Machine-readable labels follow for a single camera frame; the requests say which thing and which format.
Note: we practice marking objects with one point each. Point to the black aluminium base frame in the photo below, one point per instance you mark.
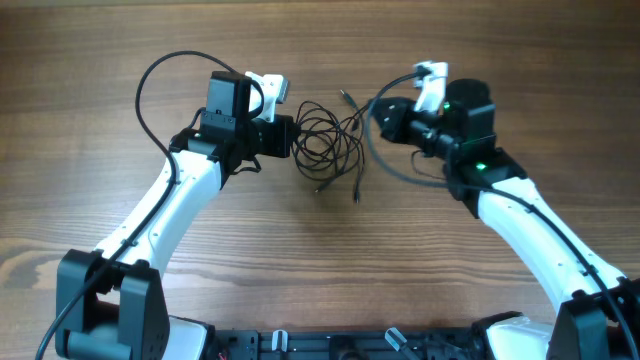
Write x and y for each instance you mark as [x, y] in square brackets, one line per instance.
[438, 343]

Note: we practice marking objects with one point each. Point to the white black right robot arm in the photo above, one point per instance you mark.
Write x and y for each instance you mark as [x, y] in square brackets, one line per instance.
[596, 305]

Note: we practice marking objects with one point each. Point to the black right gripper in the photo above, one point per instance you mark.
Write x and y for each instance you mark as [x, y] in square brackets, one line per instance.
[394, 129]

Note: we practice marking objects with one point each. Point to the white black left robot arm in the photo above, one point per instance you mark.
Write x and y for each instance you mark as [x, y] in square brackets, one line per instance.
[110, 302]

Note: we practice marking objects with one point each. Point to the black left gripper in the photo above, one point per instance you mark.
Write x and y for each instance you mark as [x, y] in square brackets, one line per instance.
[282, 127]

